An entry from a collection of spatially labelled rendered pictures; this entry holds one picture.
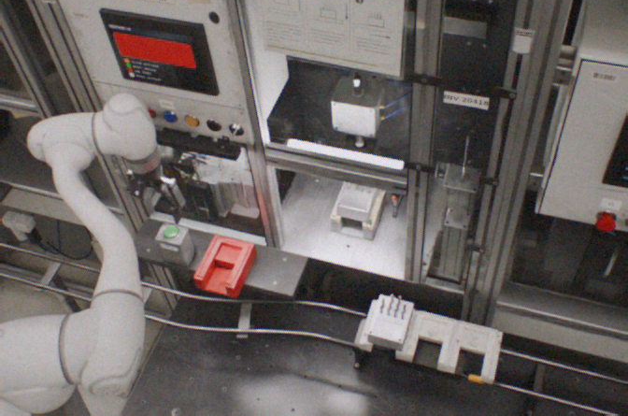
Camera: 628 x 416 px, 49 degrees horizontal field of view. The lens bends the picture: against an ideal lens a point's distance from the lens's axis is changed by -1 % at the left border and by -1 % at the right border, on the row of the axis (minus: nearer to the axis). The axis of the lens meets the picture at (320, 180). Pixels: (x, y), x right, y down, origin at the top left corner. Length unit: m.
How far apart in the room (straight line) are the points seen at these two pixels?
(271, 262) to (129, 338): 0.79
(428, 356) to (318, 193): 0.61
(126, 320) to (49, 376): 0.16
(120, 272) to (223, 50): 0.51
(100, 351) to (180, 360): 0.89
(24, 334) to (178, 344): 0.92
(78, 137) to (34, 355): 0.55
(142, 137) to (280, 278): 0.62
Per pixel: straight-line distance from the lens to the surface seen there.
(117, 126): 1.67
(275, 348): 2.19
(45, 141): 1.73
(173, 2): 1.52
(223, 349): 2.22
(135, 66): 1.68
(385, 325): 1.93
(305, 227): 2.13
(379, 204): 2.09
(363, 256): 2.06
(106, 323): 1.38
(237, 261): 2.02
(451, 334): 1.97
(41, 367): 1.39
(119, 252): 1.48
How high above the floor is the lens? 2.62
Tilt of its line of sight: 50 degrees down
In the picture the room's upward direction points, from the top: 6 degrees counter-clockwise
